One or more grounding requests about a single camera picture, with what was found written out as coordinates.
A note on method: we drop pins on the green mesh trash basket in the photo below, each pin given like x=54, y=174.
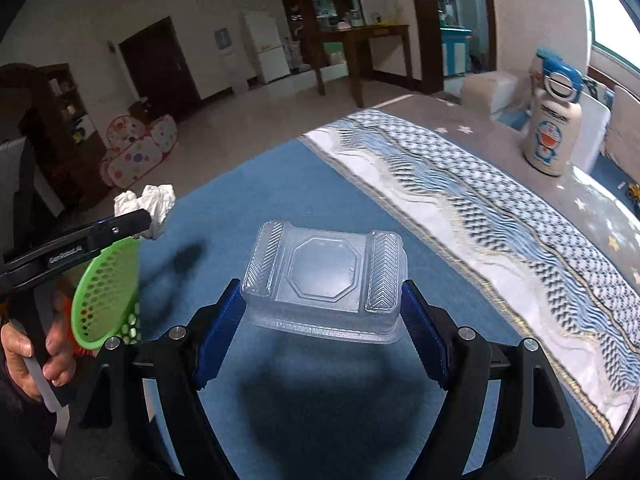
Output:
x=106, y=301

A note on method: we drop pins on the dark wooden table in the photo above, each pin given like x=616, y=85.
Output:
x=355, y=42

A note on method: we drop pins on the white paper ball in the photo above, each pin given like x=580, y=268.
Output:
x=156, y=200

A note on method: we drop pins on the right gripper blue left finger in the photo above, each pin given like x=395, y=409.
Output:
x=214, y=327

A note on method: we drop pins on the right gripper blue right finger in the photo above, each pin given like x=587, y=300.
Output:
x=431, y=348

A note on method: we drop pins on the person's left hand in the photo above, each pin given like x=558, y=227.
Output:
x=39, y=355

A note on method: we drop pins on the white Doraemon bottle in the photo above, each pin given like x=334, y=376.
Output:
x=556, y=114

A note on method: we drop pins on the clear plastic container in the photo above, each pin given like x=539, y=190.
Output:
x=326, y=284

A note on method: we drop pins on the white water dispenser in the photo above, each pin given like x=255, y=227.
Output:
x=230, y=61

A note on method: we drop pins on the white chair back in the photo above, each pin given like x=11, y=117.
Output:
x=592, y=131

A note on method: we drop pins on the white refrigerator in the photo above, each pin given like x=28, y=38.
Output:
x=267, y=45

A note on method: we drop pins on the dark wooden shelf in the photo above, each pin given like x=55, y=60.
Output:
x=70, y=148

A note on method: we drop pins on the blue white patterned cloth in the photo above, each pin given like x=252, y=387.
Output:
x=533, y=265

